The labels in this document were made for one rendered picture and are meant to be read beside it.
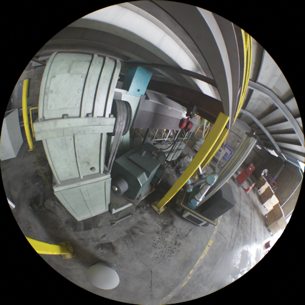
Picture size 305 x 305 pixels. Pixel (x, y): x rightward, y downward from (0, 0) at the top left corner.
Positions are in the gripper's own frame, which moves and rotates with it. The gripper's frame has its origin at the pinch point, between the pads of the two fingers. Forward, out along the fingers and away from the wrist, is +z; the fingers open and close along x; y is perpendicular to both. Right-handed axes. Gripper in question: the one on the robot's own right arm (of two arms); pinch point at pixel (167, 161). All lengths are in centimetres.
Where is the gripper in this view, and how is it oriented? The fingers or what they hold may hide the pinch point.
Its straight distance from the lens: 166.6
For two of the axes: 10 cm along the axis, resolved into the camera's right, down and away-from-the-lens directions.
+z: -9.4, -2.9, -1.9
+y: -3.5, 7.9, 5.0
